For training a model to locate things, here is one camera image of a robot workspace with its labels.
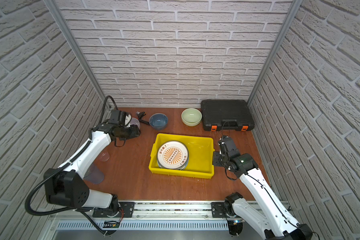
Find yellow plastic bin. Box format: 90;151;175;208
149;134;215;179

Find white plate teal quatrefoil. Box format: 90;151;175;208
157;159;189;171

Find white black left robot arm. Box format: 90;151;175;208
44;123;141;215

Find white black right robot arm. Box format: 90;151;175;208
212;152;314;240

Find lavender ceramic bowl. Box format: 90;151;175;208
130;118;140;129

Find clear pink plastic cup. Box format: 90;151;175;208
98;150;110;162

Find dark blue glazed bowl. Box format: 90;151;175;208
149;113;169;131

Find black plastic tool case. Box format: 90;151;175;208
201;100;255;132

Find pale green ceramic bowl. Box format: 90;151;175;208
181;108;202;127

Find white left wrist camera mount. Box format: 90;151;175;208
108;110;132;127

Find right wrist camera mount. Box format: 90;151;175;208
218;136;241;159

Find black handled tool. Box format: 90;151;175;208
136;112;150;126

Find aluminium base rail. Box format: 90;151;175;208
44;200;295;232

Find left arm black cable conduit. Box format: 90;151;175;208
24;95;119;217

